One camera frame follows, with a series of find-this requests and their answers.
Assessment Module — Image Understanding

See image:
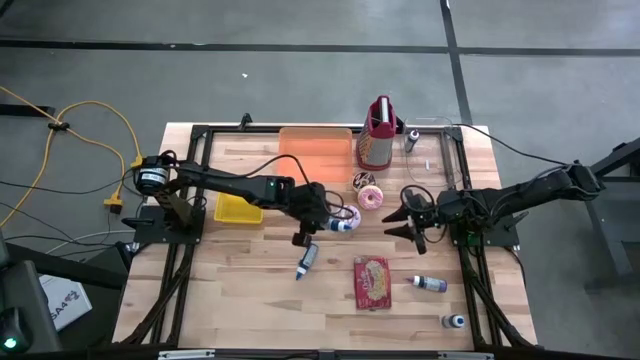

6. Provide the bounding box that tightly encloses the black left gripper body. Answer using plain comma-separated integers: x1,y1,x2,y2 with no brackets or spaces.
288,181,334,234

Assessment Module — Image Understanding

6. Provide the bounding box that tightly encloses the black cable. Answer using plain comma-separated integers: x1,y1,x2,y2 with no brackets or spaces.
452,122,571,166

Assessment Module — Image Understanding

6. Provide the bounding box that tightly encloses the black flat bar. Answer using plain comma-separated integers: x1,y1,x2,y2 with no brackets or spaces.
0,103,56,119

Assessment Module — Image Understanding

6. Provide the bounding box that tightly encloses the white cardboard box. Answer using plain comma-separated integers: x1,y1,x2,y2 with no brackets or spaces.
38,273,94,332

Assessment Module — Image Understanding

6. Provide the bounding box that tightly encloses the red metal box grater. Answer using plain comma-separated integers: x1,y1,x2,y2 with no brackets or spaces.
355,94,399,172

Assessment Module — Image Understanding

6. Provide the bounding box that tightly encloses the yellow extension cable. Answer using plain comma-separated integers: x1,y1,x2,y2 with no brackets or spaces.
0,84,146,229

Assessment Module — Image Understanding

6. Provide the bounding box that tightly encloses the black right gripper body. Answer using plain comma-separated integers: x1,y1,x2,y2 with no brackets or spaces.
410,191,452,233

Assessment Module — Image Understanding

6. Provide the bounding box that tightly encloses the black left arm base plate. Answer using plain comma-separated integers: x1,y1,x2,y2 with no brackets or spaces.
133,204,207,246

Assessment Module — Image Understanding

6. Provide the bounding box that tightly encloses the yellow plastic basket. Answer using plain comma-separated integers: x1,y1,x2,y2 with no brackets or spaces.
213,191,265,225

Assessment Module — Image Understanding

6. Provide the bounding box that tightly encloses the red popcorn bag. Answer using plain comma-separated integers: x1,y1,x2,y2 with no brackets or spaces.
352,255,393,311

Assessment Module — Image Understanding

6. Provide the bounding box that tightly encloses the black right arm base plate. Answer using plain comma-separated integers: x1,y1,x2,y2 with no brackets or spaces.
447,207,521,249

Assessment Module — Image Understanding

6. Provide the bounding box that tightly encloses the black furniture frame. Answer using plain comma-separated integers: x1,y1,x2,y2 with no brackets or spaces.
582,137,640,291

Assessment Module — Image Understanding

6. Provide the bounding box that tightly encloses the black aluminium table frame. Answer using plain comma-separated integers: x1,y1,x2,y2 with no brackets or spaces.
119,113,539,351

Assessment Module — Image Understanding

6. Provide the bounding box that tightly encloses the silver metal bracket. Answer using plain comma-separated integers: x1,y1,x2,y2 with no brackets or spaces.
437,351,495,360
157,349,216,360

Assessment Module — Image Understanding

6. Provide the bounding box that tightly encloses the clear plastic container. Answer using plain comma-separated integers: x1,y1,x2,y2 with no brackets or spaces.
402,116,459,190

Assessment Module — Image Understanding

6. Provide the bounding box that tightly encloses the orange translucent tray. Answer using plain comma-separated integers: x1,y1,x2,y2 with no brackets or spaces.
277,126,354,185

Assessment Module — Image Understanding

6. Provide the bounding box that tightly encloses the chocolate frosted donut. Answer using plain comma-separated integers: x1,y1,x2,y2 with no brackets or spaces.
351,170,377,194

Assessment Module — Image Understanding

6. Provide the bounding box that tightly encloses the black device with light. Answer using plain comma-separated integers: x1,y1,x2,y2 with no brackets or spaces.
0,227,64,354

